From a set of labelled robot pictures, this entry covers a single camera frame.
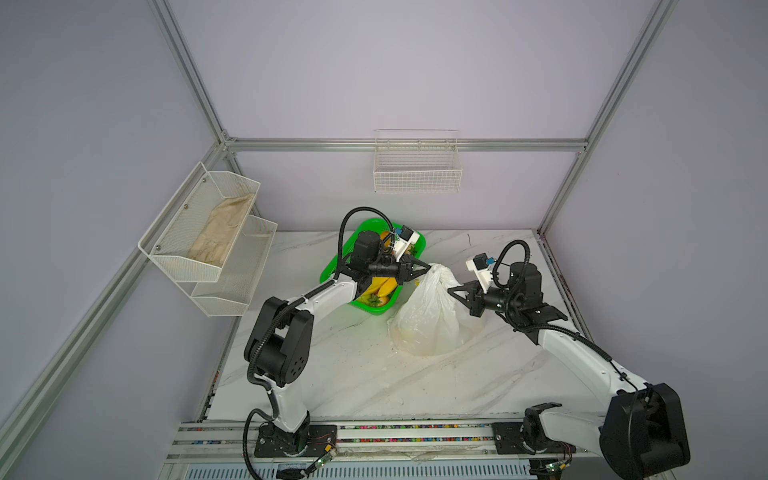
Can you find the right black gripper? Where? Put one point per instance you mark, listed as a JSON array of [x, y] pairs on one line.
[[473, 300]]

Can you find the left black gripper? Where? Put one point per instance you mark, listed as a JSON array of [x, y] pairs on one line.
[[416, 272]]

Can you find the white lemon print plastic bag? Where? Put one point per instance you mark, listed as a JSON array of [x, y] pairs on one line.
[[432, 322]]

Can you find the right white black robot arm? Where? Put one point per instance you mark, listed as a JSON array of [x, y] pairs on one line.
[[641, 430]]

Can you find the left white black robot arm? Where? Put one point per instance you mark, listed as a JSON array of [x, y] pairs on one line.
[[278, 348]]

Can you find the lower yellow banana bunch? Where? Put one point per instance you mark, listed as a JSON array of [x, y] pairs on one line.
[[379, 292]]

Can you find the green plastic basket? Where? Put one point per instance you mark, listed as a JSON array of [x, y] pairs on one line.
[[336, 271]]

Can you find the lower white mesh shelf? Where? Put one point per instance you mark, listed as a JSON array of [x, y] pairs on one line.
[[232, 294]]

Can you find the white mesh shelf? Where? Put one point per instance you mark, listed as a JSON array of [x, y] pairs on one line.
[[172, 241], [232, 294]]

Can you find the beige cloth in shelf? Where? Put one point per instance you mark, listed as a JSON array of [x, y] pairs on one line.
[[215, 241]]

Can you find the upper white mesh shelf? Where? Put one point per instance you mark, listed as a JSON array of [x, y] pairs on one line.
[[172, 241]]

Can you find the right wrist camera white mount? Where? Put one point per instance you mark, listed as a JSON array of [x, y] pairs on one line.
[[481, 266]]

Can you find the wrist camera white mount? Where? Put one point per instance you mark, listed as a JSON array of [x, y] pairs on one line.
[[404, 239], [481, 266]]

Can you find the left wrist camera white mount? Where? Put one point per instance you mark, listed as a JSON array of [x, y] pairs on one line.
[[404, 239]]

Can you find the white wire wall basket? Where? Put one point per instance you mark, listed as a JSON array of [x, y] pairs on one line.
[[416, 161]]

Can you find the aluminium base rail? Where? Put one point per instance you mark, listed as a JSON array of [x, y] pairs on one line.
[[415, 449]]

